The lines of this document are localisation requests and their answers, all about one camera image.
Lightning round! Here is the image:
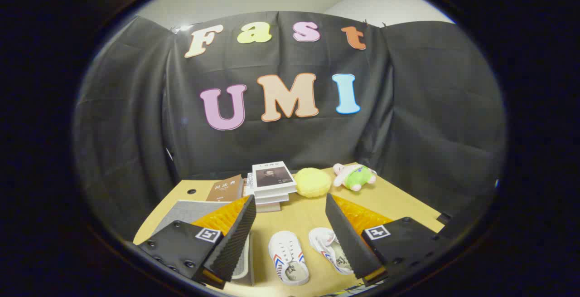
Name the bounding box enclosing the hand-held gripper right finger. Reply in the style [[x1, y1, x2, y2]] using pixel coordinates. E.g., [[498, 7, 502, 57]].
[[324, 193, 449, 287]]

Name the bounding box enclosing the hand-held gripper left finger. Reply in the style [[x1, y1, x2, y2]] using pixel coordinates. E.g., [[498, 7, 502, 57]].
[[136, 195, 257, 290]]

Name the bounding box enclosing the white canvas shoe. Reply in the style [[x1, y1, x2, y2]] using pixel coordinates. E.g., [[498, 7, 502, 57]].
[[268, 230, 310, 287], [309, 227, 354, 276]]

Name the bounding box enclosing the grey fabric storage box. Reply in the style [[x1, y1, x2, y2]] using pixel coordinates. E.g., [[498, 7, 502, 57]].
[[152, 200, 255, 287]]

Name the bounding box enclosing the brown cover book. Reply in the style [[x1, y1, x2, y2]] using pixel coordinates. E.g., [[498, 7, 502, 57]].
[[206, 174, 245, 203]]

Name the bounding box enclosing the green and pink plush toy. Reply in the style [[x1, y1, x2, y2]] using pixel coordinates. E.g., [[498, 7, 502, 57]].
[[333, 163, 377, 192]]

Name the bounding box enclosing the yellow round plush cushion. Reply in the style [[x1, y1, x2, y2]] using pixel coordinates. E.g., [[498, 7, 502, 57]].
[[294, 167, 332, 198]]

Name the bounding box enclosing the black backdrop cloth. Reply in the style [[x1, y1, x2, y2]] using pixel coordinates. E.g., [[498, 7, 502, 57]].
[[72, 11, 507, 243]]

